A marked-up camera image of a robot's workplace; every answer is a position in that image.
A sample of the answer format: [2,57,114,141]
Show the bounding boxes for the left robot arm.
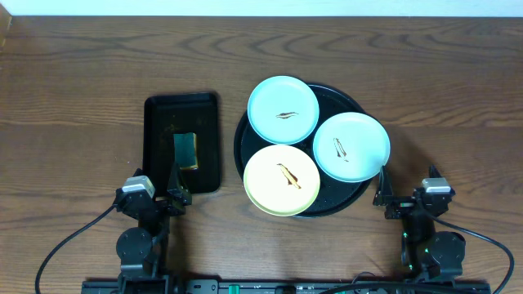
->
[114,163,192,293]

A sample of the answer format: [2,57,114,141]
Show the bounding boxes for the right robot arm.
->
[373,166,466,283]

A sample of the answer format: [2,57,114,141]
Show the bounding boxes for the black round tray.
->
[234,83,371,218]

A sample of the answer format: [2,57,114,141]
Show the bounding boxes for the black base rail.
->
[80,279,491,294]

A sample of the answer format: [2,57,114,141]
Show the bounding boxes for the pale green plate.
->
[312,112,391,183]

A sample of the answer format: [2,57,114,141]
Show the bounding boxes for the black rectangular tray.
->
[142,92,221,196]

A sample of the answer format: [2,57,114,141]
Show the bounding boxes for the yellow green scrub sponge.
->
[173,132,199,170]

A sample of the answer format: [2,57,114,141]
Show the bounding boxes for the yellow plate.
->
[243,145,320,216]

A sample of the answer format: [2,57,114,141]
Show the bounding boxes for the light blue plate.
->
[247,76,320,145]

